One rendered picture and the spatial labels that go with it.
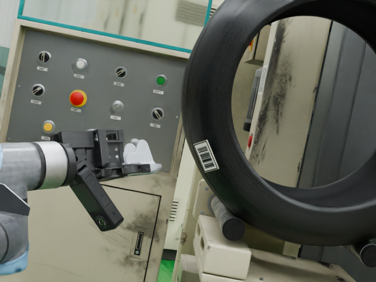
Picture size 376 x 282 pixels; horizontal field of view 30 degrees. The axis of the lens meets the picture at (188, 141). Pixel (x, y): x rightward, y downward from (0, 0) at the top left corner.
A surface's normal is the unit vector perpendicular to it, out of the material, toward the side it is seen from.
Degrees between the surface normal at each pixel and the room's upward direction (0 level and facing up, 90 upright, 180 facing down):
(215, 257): 90
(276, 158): 90
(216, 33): 76
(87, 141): 70
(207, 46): 81
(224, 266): 90
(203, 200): 90
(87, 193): 126
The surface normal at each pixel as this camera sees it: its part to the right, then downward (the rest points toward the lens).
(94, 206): -0.55, 0.52
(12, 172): 0.68, 0.02
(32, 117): 0.04, 0.06
